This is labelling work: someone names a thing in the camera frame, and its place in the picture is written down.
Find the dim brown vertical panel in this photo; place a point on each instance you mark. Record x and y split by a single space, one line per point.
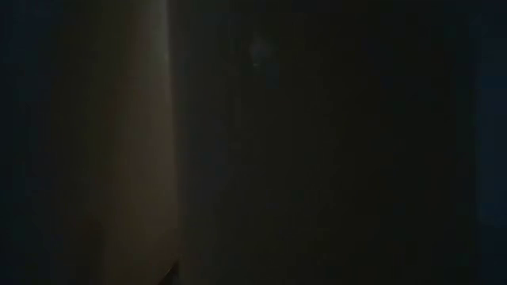
146 158

